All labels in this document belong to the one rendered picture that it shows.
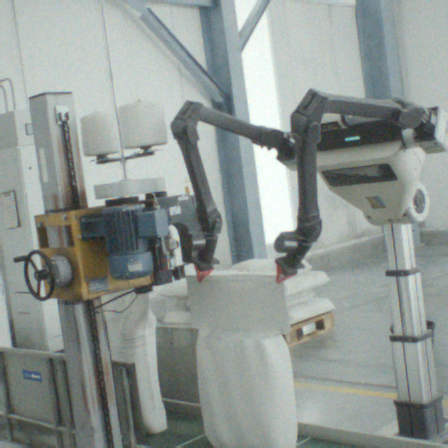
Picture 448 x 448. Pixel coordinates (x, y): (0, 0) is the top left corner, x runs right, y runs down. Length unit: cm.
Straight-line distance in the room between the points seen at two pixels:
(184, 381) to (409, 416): 106
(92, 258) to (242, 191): 621
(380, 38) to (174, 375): 852
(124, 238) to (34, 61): 511
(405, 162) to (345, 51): 855
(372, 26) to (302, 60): 158
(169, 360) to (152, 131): 132
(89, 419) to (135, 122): 106
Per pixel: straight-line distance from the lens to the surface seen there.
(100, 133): 292
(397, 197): 286
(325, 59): 1084
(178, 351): 358
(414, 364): 307
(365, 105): 244
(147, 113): 271
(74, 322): 280
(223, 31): 900
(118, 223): 261
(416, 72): 1150
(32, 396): 365
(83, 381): 284
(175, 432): 327
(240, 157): 876
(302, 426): 306
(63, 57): 779
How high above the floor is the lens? 139
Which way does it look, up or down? 3 degrees down
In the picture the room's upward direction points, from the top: 8 degrees counter-clockwise
